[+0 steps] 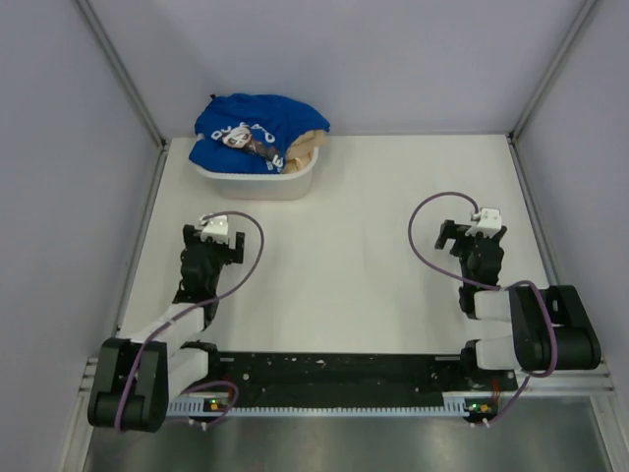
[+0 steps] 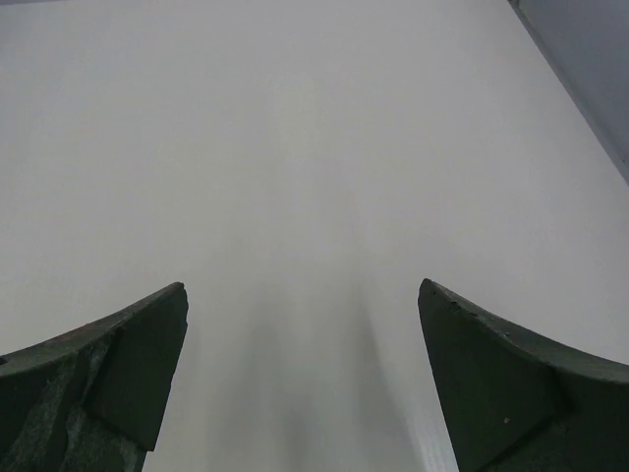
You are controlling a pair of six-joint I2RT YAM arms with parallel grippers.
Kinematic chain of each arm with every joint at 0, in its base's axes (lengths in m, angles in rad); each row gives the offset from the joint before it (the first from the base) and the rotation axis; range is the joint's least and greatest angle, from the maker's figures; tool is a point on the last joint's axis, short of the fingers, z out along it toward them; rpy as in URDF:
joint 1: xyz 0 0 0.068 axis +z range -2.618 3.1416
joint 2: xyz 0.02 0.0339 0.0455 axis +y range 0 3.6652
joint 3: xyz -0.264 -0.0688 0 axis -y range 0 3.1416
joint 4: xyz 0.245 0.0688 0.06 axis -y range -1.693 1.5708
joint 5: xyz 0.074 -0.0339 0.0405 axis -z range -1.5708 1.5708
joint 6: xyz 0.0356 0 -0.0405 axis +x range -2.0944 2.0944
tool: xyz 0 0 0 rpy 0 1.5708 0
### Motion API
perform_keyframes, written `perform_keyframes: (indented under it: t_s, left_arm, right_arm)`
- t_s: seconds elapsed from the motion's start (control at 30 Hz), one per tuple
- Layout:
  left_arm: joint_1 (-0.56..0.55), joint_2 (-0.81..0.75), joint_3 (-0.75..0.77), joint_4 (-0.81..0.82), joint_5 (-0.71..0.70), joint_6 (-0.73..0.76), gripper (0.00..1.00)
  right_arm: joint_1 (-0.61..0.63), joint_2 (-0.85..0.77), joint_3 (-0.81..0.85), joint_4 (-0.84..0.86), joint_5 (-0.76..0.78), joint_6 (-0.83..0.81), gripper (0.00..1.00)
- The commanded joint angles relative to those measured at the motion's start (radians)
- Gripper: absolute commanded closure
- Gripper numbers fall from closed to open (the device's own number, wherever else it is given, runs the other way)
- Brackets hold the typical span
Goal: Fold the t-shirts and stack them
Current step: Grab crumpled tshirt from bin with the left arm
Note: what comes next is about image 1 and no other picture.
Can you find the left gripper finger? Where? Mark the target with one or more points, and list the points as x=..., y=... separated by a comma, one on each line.
x=239, y=250
x=190, y=234

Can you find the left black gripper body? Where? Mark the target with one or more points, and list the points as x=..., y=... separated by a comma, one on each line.
x=219, y=254

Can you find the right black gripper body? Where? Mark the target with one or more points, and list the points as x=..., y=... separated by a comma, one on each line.
x=463, y=248

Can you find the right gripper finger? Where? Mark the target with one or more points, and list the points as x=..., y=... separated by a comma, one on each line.
x=447, y=231
x=498, y=237

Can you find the white plastic laundry basket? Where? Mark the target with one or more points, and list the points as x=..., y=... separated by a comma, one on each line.
x=262, y=187

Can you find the blue printed t-shirt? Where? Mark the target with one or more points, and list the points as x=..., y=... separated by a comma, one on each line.
x=255, y=134

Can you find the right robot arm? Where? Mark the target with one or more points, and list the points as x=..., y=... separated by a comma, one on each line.
x=552, y=326

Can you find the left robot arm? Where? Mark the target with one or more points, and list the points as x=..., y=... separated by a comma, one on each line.
x=136, y=377

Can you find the beige t-shirt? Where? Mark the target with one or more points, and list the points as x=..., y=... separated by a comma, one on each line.
x=300, y=153

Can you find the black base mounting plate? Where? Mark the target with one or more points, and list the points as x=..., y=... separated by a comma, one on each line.
x=352, y=380

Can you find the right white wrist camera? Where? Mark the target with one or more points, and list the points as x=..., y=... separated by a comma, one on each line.
x=486, y=221

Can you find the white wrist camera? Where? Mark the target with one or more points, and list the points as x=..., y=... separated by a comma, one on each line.
x=214, y=228
x=486, y=221

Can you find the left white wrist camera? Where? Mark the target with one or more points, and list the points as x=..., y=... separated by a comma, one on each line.
x=214, y=228

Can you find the slotted cable duct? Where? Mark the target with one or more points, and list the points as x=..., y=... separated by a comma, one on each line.
x=199, y=407

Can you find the aluminium frame rail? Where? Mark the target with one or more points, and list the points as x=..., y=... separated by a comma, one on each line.
x=571, y=383

